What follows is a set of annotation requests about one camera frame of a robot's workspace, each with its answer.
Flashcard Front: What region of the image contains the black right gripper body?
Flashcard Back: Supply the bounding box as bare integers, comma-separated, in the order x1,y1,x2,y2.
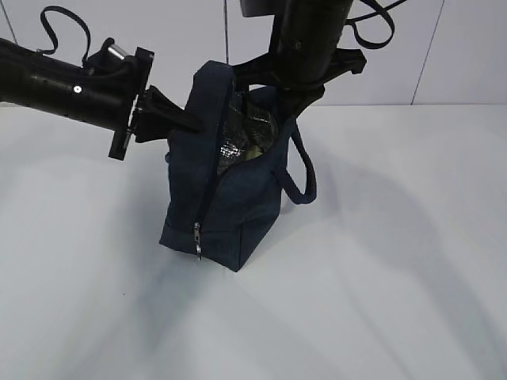
233,48,367,91

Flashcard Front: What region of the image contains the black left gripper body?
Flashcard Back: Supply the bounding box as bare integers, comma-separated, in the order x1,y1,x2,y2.
109,47,154,161

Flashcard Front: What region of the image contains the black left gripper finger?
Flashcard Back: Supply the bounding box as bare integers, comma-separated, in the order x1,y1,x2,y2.
134,85,204,143

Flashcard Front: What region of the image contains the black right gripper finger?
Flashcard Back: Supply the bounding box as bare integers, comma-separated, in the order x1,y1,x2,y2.
283,85,325,119

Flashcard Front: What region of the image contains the glass container green lid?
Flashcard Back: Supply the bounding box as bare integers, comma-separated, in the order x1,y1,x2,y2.
242,145,265,161

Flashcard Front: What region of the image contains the dark blue lunch bag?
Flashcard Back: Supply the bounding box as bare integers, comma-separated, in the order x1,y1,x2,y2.
159,61,317,272

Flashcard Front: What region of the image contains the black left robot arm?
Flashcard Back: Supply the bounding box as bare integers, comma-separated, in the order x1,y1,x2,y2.
1,38,204,161

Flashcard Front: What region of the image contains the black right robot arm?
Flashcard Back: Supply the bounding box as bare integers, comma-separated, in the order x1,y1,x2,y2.
233,0,367,117

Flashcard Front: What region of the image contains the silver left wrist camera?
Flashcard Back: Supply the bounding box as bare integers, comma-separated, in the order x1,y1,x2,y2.
84,37,128,74

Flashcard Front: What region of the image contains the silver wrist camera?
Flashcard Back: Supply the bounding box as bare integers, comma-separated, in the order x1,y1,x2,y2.
84,37,128,74
240,0,286,17

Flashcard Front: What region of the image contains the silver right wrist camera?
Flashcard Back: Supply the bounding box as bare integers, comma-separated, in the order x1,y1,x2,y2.
240,0,286,17

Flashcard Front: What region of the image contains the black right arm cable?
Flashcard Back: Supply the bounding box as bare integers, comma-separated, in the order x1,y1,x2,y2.
348,0,397,49

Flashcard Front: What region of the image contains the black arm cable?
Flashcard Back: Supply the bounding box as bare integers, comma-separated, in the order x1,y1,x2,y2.
348,0,397,49
39,6,93,67

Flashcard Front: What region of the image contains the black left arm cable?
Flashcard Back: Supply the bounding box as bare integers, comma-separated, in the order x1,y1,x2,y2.
39,6,93,67

